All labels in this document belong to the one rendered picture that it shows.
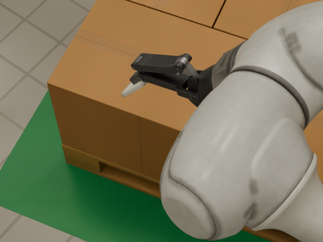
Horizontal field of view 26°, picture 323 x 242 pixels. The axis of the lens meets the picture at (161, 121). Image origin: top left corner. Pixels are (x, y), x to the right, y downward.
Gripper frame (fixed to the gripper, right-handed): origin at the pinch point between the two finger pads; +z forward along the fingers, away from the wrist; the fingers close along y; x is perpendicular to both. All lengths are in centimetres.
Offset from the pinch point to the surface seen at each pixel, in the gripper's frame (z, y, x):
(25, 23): 181, 29, -87
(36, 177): 157, -15, -33
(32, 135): 163, -4, -46
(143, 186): 136, -43, -51
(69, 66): 106, 8, -49
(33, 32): 178, 24, -85
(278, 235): 108, -85, -61
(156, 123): 89, -21, -47
